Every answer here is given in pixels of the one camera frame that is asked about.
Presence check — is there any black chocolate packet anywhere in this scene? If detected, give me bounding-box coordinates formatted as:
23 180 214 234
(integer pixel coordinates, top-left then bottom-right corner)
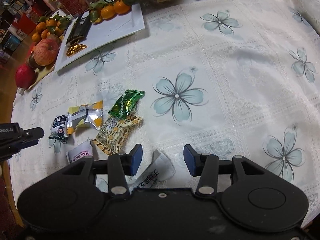
66 11 92 45

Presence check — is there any gold wrapped candy on plate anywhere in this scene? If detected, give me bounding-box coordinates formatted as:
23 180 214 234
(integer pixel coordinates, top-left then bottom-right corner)
66 43 87 57

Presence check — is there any white floral tablecloth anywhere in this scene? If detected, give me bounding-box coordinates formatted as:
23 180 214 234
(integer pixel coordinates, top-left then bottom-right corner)
10 0 319 224

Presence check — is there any green foil candy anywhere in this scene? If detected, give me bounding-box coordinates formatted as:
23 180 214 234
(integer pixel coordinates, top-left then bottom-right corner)
108 89 145 119

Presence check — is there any grey white snack packet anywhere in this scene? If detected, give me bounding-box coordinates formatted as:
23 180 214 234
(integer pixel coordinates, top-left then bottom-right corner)
128 150 176 192

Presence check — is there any orange tangerine left on plate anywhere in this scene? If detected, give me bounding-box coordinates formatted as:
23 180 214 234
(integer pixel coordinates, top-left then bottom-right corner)
100 5 117 20

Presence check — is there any wooden fruit board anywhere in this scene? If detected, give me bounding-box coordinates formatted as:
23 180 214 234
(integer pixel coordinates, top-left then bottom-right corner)
17 44 63 95

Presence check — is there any yellow silver snack packet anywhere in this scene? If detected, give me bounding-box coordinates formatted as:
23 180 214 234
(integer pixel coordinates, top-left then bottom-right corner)
67 100 103 135

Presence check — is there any white hawthorn snack packet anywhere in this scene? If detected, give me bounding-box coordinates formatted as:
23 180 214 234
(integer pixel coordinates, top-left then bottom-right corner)
66 138 93 164

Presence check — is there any orange tangerine right on plate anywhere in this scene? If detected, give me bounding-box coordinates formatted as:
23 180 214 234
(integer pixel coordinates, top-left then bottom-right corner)
113 0 131 15

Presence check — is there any black white blueberry packet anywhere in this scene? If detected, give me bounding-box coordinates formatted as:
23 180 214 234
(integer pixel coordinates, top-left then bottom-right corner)
49 114 68 144

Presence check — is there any dark brown fruit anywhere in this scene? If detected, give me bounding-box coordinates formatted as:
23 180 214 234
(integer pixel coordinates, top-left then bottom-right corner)
27 52 43 70

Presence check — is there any peanut pattern snack packet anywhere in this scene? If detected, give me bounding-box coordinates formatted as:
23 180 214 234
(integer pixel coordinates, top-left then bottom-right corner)
92 114 143 155

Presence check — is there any orange tangerine on plate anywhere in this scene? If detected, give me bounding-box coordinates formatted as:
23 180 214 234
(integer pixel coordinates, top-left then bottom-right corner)
100 5 117 20
113 0 131 15

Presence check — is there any white rectangular plate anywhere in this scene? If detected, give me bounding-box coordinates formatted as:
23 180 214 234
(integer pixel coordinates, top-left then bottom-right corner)
54 4 145 73

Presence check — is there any dark red apple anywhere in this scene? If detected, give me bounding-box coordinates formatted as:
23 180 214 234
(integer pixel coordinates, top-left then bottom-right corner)
15 63 37 89

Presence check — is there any pink yellow apple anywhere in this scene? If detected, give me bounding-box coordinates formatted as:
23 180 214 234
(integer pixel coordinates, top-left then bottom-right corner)
33 38 59 66

